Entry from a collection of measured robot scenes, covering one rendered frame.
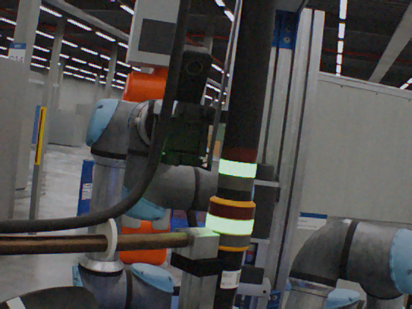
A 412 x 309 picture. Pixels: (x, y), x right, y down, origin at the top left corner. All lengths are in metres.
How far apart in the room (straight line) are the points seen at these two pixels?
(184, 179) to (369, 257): 0.36
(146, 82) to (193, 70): 3.85
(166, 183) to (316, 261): 0.32
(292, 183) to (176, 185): 0.66
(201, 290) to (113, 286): 0.81
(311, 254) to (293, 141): 0.53
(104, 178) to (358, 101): 1.59
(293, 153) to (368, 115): 1.16
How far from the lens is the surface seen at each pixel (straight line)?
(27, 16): 7.38
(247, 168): 0.45
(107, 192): 1.18
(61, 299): 0.56
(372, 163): 2.54
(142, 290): 1.27
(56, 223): 0.36
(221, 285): 0.47
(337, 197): 2.47
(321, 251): 0.93
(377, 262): 0.91
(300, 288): 0.95
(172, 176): 0.81
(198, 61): 0.65
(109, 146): 1.15
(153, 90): 4.49
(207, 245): 0.44
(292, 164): 1.40
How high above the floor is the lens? 1.64
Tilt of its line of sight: 3 degrees down
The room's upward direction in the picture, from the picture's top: 8 degrees clockwise
